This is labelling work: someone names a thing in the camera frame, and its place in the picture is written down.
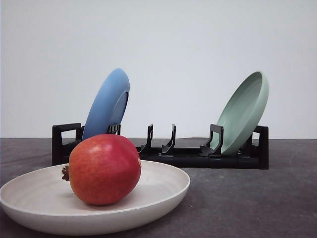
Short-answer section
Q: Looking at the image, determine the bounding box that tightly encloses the red pomegranate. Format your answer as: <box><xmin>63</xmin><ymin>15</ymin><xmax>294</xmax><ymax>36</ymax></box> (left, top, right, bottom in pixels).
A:
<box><xmin>61</xmin><ymin>134</ymin><xmax>142</xmax><ymax>205</ymax></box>

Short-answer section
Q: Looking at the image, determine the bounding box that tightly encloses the white plate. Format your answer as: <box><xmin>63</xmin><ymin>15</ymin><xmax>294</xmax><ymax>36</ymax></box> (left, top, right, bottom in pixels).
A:
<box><xmin>0</xmin><ymin>160</ymin><xmax>190</xmax><ymax>234</ymax></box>

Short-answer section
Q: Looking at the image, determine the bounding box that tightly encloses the blue plate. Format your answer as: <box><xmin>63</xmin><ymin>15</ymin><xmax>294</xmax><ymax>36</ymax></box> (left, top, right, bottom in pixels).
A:
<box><xmin>82</xmin><ymin>68</ymin><xmax>130</xmax><ymax>141</ymax></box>

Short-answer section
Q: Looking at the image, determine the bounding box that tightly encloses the green plate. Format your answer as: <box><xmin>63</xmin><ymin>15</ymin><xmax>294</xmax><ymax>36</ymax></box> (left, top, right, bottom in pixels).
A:
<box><xmin>211</xmin><ymin>71</ymin><xmax>269</xmax><ymax>155</ymax></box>

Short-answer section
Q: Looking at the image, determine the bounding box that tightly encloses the black plate rack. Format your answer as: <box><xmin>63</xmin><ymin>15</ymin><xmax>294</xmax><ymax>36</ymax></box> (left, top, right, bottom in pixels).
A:
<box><xmin>52</xmin><ymin>123</ymin><xmax>269</xmax><ymax>170</ymax></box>

